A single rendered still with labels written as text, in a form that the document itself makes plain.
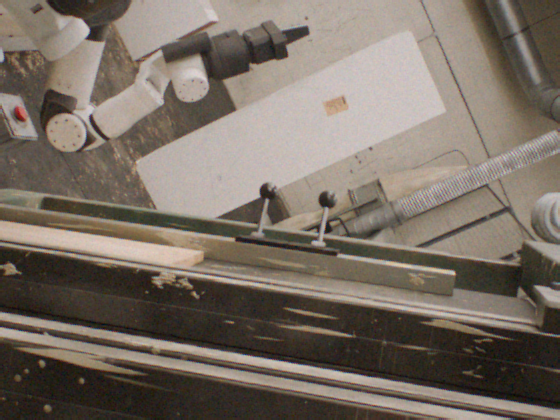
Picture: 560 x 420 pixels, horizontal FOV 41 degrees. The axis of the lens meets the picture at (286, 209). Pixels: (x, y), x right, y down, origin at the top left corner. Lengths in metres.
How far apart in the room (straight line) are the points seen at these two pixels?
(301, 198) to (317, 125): 4.66
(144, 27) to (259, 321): 5.58
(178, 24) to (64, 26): 5.31
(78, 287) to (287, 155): 4.17
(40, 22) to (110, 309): 0.35
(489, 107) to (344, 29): 2.01
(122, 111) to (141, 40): 4.82
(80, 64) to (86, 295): 0.72
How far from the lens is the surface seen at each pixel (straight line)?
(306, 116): 4.95
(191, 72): 1.45
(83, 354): 0.52
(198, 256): 1.37
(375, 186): 7.10
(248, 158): 5.03
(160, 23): 6.29
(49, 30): 0.95
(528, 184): 9.74
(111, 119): 1.52
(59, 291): 0.89
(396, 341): 0.80
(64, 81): 1.52
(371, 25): 9.31
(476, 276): 1.64
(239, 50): 1.47
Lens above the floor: 1.72
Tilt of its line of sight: 10 degrees down
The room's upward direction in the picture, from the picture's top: 66 degrees clockwise
